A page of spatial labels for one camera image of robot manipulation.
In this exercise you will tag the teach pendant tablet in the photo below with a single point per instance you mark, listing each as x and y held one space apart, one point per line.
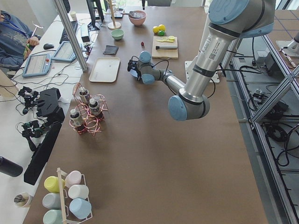
64 53
37 65

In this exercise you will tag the dark drink bottle one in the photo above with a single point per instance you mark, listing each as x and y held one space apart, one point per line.
84 95

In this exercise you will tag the yellow cup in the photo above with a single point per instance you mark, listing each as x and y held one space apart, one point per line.
51 184

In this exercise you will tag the yellow lemon front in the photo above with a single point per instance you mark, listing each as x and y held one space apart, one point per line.
155 29

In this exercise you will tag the teach pendant tablet left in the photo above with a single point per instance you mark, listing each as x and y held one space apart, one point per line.
37 65

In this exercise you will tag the mint green cup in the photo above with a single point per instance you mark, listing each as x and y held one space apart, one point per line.
53 217

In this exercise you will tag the grey cup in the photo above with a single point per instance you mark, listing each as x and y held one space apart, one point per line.
51 201

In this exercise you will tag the dark drink bottle two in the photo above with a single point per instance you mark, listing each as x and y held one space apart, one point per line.
94 107

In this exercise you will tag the blue plate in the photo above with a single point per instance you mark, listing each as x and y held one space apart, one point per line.
134 73

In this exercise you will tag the aluminium frame post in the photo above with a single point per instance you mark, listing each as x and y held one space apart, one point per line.
71 33

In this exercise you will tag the yellow lemon back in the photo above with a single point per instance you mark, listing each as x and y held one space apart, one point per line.
161 27

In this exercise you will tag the grey folded cloth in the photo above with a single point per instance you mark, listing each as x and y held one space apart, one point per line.
110 50

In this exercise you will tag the pink cup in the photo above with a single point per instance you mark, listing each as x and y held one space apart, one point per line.
73 178

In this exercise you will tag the cream rabbit tray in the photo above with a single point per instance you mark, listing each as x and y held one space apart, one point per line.
105 70

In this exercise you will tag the seated person blue hoodie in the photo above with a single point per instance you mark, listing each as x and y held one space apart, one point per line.
16 41

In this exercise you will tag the wooden cutting board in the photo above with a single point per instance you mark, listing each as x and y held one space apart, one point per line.
164 54

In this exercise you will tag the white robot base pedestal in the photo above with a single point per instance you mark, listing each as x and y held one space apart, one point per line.
190 64

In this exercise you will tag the wooden stand with round base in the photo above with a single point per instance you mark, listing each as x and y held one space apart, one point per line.
114 24

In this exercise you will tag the green bowl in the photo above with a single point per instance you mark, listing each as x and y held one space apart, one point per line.
117 34

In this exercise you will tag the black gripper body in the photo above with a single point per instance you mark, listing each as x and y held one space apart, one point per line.
134 66

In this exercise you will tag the white cup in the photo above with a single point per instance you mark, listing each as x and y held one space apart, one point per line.
78 191

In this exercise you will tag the yellow plastic knife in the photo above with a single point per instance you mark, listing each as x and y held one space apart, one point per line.
159 40

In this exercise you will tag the yellow lemon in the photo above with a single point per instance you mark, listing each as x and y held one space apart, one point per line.
155 29
161 27

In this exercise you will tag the black computer mouse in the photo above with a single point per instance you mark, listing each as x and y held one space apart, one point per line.
48 46

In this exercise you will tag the metal scoop in bowl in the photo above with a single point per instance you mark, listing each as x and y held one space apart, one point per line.
134 14

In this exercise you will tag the white wire cup rack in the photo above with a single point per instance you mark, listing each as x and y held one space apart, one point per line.
67 216

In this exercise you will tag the blue cup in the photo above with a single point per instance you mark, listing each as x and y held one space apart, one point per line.
80 208

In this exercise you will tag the black bottle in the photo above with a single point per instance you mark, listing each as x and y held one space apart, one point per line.
10 168

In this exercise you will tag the dark drink bottle three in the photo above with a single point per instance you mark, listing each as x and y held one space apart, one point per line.
77 120

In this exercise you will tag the copper wire bottle rack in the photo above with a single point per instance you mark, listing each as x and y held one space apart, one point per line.
92 123

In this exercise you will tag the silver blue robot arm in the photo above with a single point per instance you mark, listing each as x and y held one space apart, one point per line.
229 20

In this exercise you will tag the teach pendant tablet right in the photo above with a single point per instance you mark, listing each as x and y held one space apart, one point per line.
64 53

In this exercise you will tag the green lime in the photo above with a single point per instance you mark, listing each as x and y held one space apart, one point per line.
161 33

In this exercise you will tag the black bracket device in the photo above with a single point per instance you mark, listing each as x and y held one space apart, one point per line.
47 106

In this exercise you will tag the pink bowl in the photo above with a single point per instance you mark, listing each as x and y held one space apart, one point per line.
140 21

